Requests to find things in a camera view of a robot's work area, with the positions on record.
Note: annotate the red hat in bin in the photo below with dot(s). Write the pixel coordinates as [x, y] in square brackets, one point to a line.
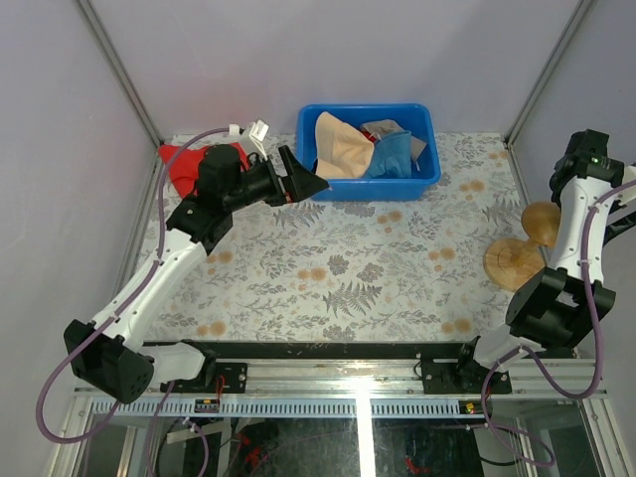
[369, 136]

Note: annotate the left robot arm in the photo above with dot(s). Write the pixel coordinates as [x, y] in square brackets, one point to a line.
[109, 352]

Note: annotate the blue bucket hat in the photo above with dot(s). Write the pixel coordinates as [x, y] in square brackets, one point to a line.
[391, 157]

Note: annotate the left aluminium frame post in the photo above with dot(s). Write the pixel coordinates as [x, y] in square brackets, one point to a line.
[100, 35]

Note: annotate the grey hat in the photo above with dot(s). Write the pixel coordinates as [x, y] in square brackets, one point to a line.
[382, 128]

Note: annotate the red cloth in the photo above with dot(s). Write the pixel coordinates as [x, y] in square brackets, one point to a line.
[184, 171]

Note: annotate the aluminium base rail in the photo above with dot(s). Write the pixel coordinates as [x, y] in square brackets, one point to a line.
[388, 379]

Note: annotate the floral table mat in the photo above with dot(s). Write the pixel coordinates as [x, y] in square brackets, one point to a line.
[360, 271]

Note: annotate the aluminium frame post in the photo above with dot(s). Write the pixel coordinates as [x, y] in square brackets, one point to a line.
[100, 35]
[565, 38]

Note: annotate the right aluminium frame post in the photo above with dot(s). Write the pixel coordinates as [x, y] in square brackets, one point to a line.
[565, 38]

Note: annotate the blue plastic bin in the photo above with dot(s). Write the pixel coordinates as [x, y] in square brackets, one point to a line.
[414, 117]

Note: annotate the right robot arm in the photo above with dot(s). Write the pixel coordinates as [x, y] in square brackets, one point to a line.
[566, 299]

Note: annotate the wooden hat stand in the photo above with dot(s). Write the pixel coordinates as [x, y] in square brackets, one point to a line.
[511, 262]

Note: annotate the beige bucket hat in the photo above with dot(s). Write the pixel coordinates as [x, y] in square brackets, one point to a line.
[343, 152]

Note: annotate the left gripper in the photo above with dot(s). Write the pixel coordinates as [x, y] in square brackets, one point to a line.
[304, 182]

